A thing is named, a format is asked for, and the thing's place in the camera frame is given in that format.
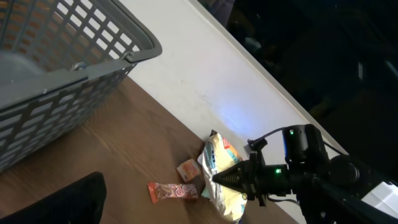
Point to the grey plastic mesh basket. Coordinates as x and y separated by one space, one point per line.
60 59

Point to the light teal snack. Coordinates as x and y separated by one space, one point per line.
206 193

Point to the cream snack bag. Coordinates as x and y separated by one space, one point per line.
217 156

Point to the small orange snack packet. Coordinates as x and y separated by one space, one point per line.
188 170

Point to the red Top chocolate bar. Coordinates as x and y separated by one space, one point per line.
159 191

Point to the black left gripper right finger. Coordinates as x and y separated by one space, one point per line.
322 202

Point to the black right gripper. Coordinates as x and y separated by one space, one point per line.
254 177

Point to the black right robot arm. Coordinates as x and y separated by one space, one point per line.
307 158

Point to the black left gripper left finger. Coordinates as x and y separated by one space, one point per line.
79 202

